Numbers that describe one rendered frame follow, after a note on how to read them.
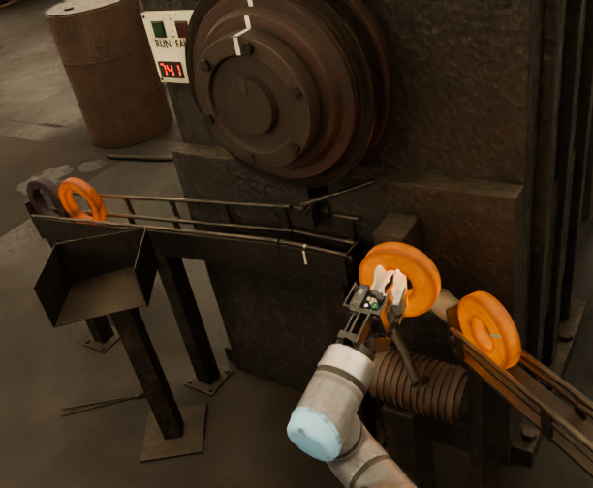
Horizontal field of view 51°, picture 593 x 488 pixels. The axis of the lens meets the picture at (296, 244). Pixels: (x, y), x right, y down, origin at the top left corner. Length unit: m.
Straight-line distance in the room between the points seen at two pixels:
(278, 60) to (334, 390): 0.60
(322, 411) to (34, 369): 1.82
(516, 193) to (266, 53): 0.57
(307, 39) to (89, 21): 2.97
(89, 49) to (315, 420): 3.42
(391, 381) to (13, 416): 1.52
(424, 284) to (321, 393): 0.30
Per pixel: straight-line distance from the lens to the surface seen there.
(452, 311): 1.29
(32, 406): 2.52
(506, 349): 1.20
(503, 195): 1.34
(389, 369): 1.44
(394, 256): 1.14
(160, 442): 2.15
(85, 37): 4.13
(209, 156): 1.71
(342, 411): 1.00
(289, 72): 1.19
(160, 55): 1.72
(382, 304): 1.08
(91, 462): 2.21
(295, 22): 1.23
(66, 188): 2.16
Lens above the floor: 1.56
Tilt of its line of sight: 33 degrees down
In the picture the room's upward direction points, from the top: 12 degrees counter-clockwise
